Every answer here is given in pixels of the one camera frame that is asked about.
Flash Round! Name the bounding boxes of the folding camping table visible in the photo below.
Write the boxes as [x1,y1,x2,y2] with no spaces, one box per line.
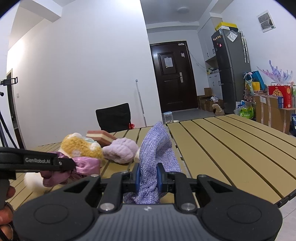
[4,113,296,212]

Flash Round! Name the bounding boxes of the black camera tripod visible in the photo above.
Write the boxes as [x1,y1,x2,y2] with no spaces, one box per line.
[1,77,19,149]

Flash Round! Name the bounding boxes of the left hand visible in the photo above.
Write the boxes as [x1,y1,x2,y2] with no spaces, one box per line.
[0,185,17,241]

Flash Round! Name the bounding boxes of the pink satin bow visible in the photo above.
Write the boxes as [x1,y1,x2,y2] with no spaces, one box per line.
[40,157,101,187]

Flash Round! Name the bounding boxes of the lilac fluffy cloth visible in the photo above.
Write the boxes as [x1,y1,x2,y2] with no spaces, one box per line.
[102,138,139,164]

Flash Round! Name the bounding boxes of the grey refrigerator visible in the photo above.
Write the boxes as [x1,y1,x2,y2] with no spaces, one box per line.
[212,29,251,114]

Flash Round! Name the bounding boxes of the layered cake sponge toy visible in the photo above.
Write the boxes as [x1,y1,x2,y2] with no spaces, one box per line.
[86,130,117,147]

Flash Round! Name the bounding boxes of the red gift box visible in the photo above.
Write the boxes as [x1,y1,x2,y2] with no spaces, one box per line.
[268,85,292,108]

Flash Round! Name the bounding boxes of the purple knitted cloth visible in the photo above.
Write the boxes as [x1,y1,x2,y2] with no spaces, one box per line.
[123,122,182,205]

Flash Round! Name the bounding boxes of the yellow white plush toy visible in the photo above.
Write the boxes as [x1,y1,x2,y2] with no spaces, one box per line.
[24,133,104,193]

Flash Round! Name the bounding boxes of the clear plastic jar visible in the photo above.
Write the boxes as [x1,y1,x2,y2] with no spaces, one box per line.
[164,111,174,123]

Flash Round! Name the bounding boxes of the white mop pole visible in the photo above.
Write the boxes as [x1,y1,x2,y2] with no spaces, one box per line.
[135,79,147,127]

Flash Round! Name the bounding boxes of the black folding chair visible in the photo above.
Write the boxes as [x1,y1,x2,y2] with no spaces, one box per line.
[95,103,131,133]

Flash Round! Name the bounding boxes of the dark entrance door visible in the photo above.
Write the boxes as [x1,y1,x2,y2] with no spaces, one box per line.
[150,41,198,113]

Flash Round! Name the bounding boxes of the cardboard boxes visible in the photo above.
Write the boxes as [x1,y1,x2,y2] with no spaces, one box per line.
[254,94,295,134]

